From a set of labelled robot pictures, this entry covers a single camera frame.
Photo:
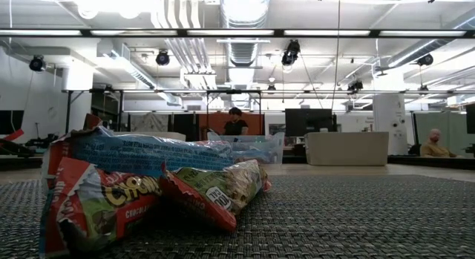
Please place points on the green granola bar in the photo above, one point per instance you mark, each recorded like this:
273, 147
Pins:
219, 192

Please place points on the red and blue granola bar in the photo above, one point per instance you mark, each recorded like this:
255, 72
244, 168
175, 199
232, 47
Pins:
148, 155

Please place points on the red chewy chocolate granola bar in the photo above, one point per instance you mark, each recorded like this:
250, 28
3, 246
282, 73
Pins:
96, 207

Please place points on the person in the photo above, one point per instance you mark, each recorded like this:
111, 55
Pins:
236, 126
434, 149

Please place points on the red panel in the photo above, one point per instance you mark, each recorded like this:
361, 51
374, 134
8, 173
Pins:
213, 121

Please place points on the clear plastic bin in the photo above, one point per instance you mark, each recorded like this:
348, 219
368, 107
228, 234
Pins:
276, 142

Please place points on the black ceiling spotlight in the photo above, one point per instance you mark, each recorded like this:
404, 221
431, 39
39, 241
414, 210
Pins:
291, 53
355, 85
37, 63
425, 59
162, 58
271, 87

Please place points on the black monitor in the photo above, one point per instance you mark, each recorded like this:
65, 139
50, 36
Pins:
308, 121

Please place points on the light grey plastic bin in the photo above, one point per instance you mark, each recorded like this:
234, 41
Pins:
347, 149

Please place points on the white pillar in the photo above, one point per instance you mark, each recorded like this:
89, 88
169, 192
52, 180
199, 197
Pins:
389, 114

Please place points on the grey woven placemat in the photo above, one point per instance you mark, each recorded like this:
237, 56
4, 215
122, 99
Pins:
371, 218

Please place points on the green partition curtain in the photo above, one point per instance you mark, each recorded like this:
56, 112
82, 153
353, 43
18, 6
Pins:
456, 133

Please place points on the silver ventilation duct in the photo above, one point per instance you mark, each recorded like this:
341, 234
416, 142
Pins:
243, 51

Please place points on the black background rig frame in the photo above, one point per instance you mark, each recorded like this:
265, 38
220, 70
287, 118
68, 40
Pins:
148, 91

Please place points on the black aluminium table frame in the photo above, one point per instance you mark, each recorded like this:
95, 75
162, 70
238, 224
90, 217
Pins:
278, 32

